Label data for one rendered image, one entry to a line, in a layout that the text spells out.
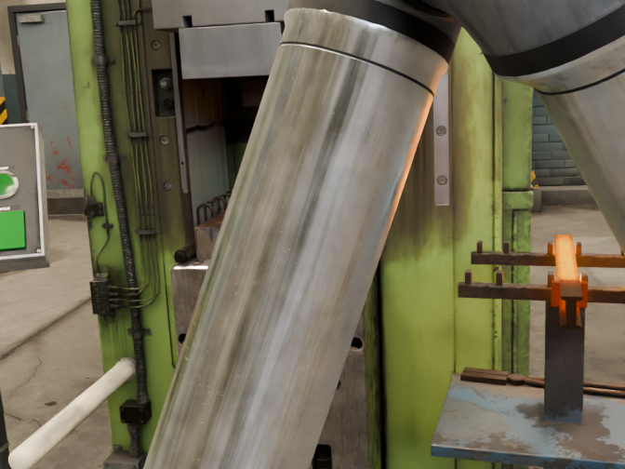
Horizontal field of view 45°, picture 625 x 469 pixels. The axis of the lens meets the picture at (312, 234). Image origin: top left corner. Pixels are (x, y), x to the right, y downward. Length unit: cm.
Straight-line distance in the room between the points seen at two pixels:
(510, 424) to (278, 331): 87
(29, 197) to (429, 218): 79
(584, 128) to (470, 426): 91
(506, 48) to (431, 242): 118
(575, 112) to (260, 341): 23
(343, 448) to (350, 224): 109
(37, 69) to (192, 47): 687
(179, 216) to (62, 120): 658
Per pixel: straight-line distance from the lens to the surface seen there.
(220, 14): 147
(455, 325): 163
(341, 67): 47
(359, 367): 145
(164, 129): 167
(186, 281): 148
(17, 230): 151
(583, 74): 41
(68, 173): 826
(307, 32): 49
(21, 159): 157
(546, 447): 124
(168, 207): 169
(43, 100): 831
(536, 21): 39
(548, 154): 741
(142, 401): 182
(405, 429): 172
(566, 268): 119
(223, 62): 147
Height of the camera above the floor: 125
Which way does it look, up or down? 12 degrees down
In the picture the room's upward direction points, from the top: 3 degrees counter-clockwise
